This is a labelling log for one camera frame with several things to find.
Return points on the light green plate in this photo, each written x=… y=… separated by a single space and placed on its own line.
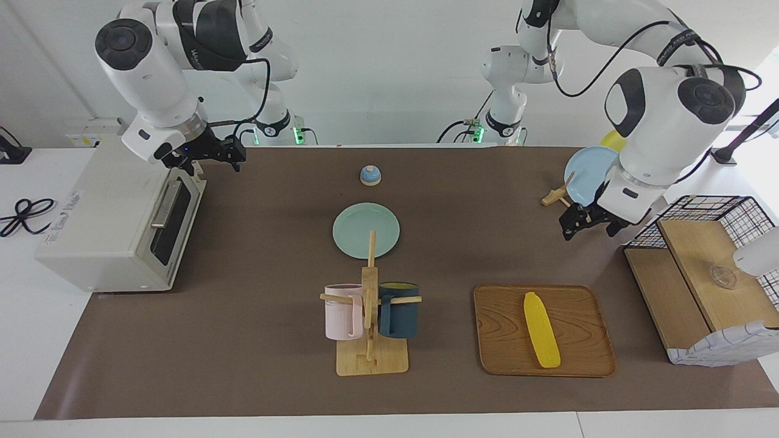
x=356 y=231

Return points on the wooden step shelf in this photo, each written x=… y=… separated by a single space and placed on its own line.
x=700 y=255

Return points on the light blue plate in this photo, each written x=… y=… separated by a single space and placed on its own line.
x=587 y=173

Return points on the dark teal mug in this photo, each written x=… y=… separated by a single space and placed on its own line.
x=398 y=316

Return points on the black angled stand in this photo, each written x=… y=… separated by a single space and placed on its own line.
x=739 y=140

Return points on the white rounded device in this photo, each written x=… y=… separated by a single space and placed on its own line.
x=761 y=252

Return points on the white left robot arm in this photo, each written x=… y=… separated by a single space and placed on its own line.
x=663 y=115

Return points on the wooden mug rack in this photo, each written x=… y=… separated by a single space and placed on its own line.
x=370 y=359

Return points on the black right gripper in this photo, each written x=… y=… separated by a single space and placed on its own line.
x=198 y=148

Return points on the small black stand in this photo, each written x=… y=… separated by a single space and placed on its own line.
x=12 y=153

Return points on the cream toaster oven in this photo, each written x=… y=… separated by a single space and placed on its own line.
x=97 y=213

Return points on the brown wooden tray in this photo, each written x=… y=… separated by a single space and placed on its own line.
x=499 y=331

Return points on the yellow plate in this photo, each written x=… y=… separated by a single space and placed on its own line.
x=613 y=141

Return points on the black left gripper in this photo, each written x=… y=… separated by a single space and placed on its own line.
x=596 y=216

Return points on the blue call bell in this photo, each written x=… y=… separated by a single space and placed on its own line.
x=370 y=176

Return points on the white wall socket box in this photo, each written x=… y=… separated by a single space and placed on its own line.
x=82 y=137

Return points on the small clear glass dish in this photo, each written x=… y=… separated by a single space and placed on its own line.
x=723 y=277

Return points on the white checked cloth liner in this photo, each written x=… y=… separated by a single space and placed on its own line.
x=718 y=350

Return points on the yellow corn cob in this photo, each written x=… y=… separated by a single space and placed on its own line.
x=541 y=331

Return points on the wooden plate rack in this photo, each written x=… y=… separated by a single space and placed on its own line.
x=555 y=196

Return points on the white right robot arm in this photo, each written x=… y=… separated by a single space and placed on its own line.
x=152 y=79

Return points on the brown table mat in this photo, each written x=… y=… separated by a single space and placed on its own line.
x=274 y=274

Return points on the pink mug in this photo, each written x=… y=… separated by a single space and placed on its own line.
x=339 y=313

